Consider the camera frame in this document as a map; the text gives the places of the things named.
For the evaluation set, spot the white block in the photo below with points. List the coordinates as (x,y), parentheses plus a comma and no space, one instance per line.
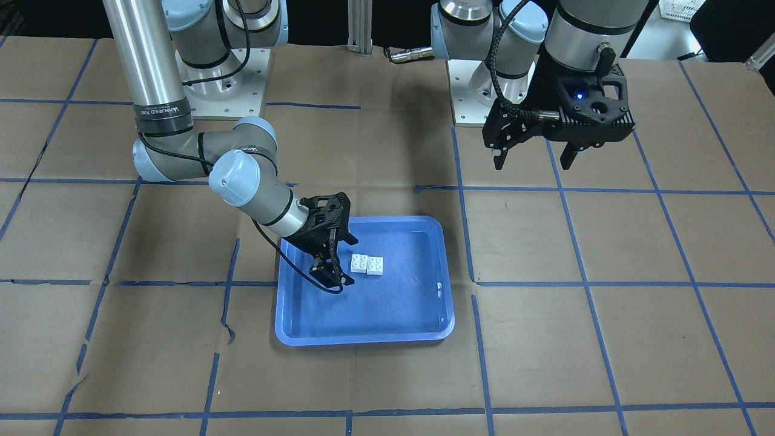
(375,266)
(359,263)

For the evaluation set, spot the aluminium frame post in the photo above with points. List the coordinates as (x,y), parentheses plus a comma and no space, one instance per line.
(359,20)

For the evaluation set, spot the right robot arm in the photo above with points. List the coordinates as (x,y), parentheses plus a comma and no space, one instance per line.
(172,50)

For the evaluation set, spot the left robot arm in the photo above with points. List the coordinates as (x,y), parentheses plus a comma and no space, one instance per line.
(509,35)

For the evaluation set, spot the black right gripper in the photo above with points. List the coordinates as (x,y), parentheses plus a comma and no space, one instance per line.
(310,238)

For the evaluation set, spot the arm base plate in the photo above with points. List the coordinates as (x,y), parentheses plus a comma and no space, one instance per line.
(231,98)
(472,94)

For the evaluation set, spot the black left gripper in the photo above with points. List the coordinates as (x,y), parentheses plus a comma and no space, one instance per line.
(547,88)

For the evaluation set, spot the blue plastic tray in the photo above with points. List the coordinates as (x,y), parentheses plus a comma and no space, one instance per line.
(411,300)

